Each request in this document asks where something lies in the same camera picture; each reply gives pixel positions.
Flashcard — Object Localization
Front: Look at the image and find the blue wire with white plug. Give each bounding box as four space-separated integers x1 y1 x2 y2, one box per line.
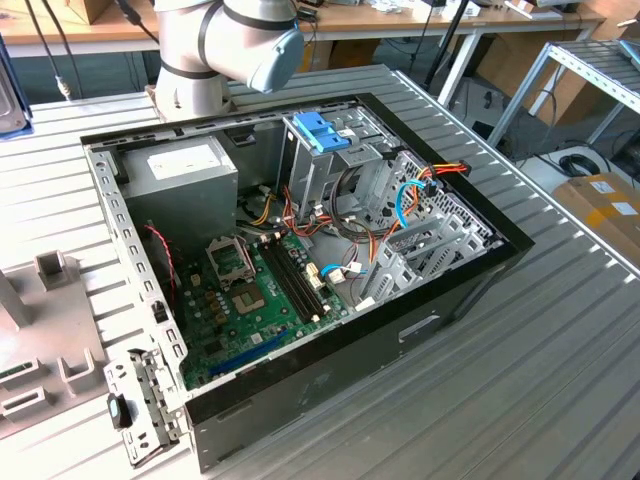
318 261 370 284

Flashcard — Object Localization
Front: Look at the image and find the red orange wire bundle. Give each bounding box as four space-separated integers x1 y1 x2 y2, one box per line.
280 183 384 264

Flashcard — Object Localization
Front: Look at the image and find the long blue data wire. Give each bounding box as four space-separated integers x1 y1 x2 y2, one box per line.
394 179 432 231

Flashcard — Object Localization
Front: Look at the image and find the metal slat shelf rack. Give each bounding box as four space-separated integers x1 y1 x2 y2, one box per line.
487 38 640 151

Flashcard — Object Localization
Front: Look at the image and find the silver optical drive cage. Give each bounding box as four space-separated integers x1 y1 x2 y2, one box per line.
277 107 401 229

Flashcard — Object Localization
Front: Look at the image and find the black tripod pole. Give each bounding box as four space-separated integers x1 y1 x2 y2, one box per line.
423 0 474 89

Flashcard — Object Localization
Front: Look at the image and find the black camera cable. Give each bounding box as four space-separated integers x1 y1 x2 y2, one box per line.
113 0 162 45
23 0 71 100

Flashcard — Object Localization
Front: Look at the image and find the black RAM slot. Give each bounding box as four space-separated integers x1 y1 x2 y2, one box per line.
272 235 332 316
258 240 321 325

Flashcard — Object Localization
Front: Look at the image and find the green motherboard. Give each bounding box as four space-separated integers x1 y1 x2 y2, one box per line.
177 232 351 391

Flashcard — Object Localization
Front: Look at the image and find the black case fan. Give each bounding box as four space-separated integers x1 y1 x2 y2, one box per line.
335 162 384 224

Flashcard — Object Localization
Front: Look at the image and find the large brown carton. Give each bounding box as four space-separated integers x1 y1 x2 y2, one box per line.
472 29 619 127

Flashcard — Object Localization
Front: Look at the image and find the metal socket cover frame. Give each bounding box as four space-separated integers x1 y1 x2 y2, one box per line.
204 236 258 290

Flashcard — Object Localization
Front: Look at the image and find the blue plastic drive latch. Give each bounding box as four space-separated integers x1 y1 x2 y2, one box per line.
292 111 354 156

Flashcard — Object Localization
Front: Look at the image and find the white board connector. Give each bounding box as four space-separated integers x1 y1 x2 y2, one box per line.
304 263 327 295

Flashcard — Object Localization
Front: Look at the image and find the black coiled cable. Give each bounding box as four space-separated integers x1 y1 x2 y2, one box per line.
558 152 610 180

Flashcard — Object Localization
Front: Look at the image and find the wooden crate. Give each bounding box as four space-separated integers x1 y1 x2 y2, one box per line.
64 0 117 26

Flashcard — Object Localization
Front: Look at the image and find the brown cardboard box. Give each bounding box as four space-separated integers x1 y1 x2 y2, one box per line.
327 39 377 70

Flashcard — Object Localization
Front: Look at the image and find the long wooden desk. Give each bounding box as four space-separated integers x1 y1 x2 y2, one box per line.
0 0 609 109

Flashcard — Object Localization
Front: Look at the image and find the yellow black wire bundle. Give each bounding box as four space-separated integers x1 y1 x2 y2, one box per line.
238 192 277 227

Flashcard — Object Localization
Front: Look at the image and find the silver disk bay cage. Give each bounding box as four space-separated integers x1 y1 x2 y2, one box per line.
357 149 505 315

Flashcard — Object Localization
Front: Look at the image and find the grey power supply unit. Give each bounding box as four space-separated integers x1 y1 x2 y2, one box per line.
117 134 240 256

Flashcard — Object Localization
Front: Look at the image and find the grey parts rack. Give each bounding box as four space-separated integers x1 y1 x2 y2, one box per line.
0 248 110 442

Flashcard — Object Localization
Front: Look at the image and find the silver slot retainer bracket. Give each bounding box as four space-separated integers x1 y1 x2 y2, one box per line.
102 347 195 470

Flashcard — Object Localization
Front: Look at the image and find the black open PC case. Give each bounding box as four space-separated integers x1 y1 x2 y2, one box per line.
79 92 536 474

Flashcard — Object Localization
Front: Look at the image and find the CPU socket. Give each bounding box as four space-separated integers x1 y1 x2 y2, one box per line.
229 282 275 319

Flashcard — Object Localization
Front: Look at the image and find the blue expansion slot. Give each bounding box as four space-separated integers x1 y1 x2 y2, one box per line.
207 327 291 380

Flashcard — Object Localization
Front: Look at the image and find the orange red power wire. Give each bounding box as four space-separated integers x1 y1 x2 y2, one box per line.
418 158 474 185

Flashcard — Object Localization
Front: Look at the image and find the cardboard box with labels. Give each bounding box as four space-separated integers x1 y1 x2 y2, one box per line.
551 172 640 262

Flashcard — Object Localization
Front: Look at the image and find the red black fan wire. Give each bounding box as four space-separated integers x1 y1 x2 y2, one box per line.
143 223 180 292

